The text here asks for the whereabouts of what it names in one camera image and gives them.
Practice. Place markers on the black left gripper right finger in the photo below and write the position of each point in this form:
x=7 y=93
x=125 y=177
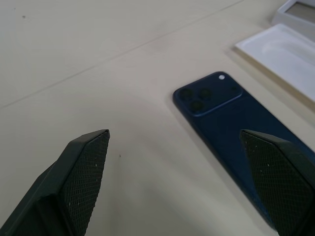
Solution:
x=280 y=182

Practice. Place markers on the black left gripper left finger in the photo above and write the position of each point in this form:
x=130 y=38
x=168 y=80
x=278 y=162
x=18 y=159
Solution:
x=73 y=186

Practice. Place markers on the dark blue smartphone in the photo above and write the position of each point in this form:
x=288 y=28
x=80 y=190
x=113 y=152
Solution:
x=221 y=118

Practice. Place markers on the white rectangular box lid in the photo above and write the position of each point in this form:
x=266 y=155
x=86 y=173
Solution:
x=292 y=17

